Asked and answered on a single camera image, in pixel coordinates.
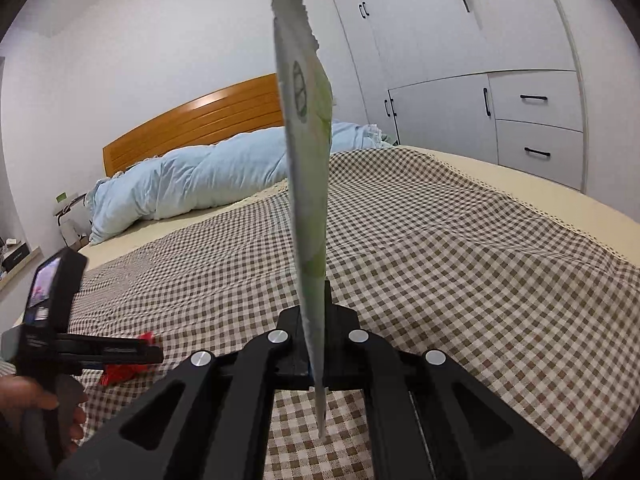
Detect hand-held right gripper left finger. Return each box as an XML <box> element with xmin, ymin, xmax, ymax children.
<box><xmin>55</xmin><ymin>305</ymin><xmax>307</xmax><ymax>480</ymax></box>

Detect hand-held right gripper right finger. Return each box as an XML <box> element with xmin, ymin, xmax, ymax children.
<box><xmin>322</xmin><ymin>280</ymin><xmax>583</xmax><ymax>480</ymax></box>

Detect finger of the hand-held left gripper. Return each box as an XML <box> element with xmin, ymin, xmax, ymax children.
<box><xmin>57</xmin><ymin>334</ymin><xmax>165</xmax><ymax>376</ymax></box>

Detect small red packet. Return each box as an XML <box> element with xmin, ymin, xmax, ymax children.
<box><xmin>100</xmin><ymin>331</ymin><xmax>155</xmax><ymax>386</ymax></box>

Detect silver green packet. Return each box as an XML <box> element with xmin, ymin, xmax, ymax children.
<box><xmin>271</xmin><ymin>0</ymin><xmax>335</xmax><ymax>438</ymax></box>

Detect person's left hand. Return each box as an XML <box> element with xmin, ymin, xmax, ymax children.
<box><xmin>0</xmin><ymin>375</ymin><xmax>88</xmax><ymax>453</ymax></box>

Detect beige windowsill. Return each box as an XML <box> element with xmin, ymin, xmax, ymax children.
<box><xmin>0</xmin><ymin>245</ymin><xmax>43</xmax><ymax>296</ymax></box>

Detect black box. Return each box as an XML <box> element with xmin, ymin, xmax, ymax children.
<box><xmin>2</xmin><ymin>242</ymin><xmax>31</xmax><ymax>271</ymax></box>

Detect black bedside rack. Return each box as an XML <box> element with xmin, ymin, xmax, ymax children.
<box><xmin>52</xmin><ymin>191</ymin><xmax>93</xmax><ymax>253</ymax></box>

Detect brown checkered blanket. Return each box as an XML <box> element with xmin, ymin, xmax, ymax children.
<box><xmin>65</xmin><ymin>147</ymin><xmax>640</xmax><ymax>480</ymax></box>

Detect light blue duvet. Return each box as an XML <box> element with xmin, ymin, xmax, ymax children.
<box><xmin>86</xmin><ymin>121</ymin><xmax>396</xmax><ymax>246</ymax></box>

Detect wooden headboard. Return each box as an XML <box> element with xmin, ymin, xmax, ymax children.
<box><xmin>102</xmin><ymin>73</ymin><xmax>286</xmax><ymax>178</ymax></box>

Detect white wardrobe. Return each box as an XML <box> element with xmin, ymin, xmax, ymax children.
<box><xmin>320</xmin><ymin>0</ymin><xmax>588</xmax><ymax>193</ymax></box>

